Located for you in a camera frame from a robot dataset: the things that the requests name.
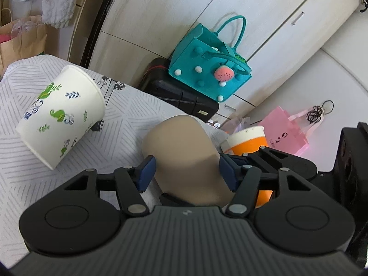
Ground taupe metal mug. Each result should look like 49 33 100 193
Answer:
142 115 234 207

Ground orange cup white lid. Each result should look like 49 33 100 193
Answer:
220 126 273 208

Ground white paper cup green print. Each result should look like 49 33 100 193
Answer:
16 65 105 170

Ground pink paper gift bag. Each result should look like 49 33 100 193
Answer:
258 105 325 156

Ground black case on floor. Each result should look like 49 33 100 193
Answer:
138 57 219 122

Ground teal felt handbag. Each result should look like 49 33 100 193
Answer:
168 15 251 103

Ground brown paper bag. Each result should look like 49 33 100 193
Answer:
1 16 47 76

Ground white hanging towel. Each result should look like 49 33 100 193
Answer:
42 0 77 29

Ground black hair ties on hook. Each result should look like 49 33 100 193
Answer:
305 100 335 125

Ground white cabinet with handles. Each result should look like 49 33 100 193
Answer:
86 0 360 121

